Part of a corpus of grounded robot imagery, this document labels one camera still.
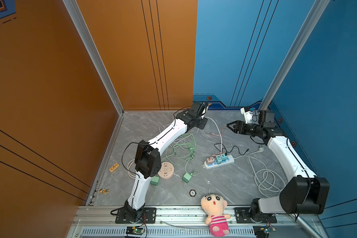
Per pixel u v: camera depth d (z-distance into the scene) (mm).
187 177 843
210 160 851
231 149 973
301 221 697
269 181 828
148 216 739
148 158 540
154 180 825
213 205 696
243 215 725
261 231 701
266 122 621
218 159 852
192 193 808
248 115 725
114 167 894
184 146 992
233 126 801
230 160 908
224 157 871
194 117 679
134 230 709
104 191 809
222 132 1052
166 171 868
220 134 1052
